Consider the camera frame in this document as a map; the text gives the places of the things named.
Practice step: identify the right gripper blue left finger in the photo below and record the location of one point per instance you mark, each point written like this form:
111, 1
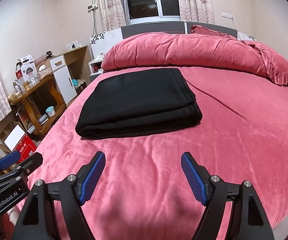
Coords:
88, 177

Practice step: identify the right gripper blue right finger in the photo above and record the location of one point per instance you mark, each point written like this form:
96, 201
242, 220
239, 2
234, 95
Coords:
197, 177

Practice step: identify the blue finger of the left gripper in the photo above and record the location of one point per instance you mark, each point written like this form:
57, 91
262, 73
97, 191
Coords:
26, 167
9, 160

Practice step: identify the black embroidered pants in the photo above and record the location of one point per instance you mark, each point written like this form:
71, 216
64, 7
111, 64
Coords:
139, 103

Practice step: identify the red cardboard box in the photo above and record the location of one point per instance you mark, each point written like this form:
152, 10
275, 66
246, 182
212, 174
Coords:
14, 138

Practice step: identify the teal lidded container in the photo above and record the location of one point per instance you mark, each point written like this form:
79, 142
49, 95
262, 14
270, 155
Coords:
50, 111

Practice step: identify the wooden side table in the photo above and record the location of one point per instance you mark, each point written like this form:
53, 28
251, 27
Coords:
36, 100

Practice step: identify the pink bed with blanket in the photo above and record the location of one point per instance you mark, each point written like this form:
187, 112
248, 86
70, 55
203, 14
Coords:
143, 192

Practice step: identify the white red product box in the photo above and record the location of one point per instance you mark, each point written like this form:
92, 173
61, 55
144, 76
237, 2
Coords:
25, 69

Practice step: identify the white wooden cabinet desk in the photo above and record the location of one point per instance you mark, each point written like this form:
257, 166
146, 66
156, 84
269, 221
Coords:
68, 66

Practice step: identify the pink ruffled pillow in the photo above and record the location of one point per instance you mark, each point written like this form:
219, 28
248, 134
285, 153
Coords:
271, 62

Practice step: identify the pink rolled duvet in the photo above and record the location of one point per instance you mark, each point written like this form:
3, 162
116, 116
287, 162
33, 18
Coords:
184, 50

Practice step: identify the white grey nightstand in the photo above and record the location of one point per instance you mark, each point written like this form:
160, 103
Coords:
100, 44

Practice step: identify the grey bed headboard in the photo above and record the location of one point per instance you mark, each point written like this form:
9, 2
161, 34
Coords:
171, 27

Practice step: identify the right patterned window curtain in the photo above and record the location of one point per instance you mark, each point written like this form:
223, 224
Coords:
197, 11

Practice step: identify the patterned window curtain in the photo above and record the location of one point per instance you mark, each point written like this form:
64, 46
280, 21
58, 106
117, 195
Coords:
112, 14
197, 11

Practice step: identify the left patterned window curtain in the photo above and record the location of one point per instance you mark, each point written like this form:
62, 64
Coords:
112, 14

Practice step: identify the dark window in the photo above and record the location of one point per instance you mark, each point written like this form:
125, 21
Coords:
145, 11

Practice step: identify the white wall socket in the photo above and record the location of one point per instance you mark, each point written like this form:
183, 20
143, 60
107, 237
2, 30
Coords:
227, 15

